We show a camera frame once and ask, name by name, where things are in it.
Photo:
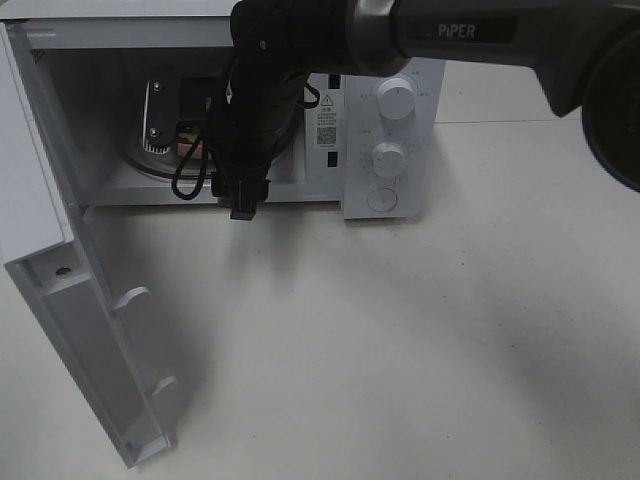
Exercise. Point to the upper white power knob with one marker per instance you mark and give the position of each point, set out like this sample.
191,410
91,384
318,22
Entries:
395,98

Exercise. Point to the white timer knob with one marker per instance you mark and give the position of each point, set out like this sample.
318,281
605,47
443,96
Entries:
388,160

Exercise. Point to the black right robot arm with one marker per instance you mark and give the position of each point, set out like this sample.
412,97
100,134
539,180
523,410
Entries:
585,55

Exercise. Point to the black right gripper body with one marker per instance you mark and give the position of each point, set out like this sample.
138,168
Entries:
240,156

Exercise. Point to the white warning label sticker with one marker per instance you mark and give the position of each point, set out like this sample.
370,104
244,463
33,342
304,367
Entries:
327,119

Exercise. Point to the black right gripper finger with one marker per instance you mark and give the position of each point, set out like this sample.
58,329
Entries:
245,196
220,189

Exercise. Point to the white microwave door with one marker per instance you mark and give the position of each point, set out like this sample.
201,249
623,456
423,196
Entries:
49,254

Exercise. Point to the glass microwave turntable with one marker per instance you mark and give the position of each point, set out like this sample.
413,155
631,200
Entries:
286,168

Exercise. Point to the white microwave oven body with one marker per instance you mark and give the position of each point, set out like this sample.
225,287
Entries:
99,56

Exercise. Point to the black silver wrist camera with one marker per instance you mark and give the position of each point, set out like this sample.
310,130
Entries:
174,105

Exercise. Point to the toast sandwich with lettuce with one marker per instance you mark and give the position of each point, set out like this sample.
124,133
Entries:
190,135

